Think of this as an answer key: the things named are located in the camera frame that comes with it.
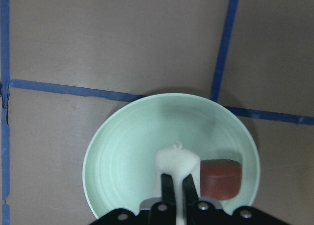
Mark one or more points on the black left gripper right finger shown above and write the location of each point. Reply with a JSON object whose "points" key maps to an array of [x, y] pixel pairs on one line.
{"points": [[194, 209]]}

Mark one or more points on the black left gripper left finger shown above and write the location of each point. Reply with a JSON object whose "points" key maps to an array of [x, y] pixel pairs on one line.
{"points": [[163, 212]]}

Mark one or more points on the white steamed bun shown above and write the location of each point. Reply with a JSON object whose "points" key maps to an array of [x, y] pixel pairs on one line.
{"points": [[177, 162]]}

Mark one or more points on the light green round plate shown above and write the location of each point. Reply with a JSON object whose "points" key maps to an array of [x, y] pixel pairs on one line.
{"points": [[119, 165]]}

